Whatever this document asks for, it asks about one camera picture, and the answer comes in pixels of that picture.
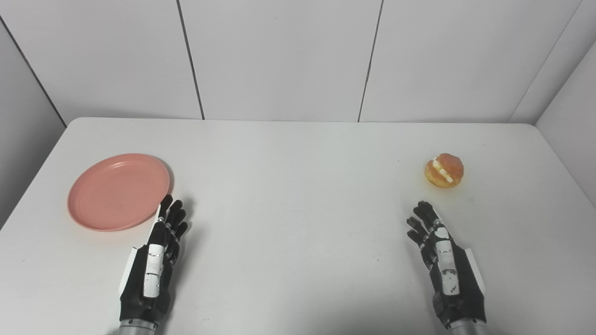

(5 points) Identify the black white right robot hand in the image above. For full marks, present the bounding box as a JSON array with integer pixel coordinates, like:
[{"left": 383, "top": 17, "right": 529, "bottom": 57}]
[{"left": 406, "top": 201, "right": 487, "bottom": 328}]

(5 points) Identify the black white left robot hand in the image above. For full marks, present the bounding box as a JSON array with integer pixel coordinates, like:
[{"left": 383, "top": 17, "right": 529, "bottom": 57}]
[{"left": 119, "top": 194, "right": 189, "bottom": 325}]

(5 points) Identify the pink round plate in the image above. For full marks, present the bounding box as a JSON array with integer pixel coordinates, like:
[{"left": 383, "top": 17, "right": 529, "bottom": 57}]
[{"left": 68, "top": 153, "right": 171, "bottom": 232}]

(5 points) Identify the cream puff pastry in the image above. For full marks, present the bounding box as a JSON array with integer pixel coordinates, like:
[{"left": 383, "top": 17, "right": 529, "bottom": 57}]
[{"left": 424, "top": 153, "right": 464, "bottom": 188}]

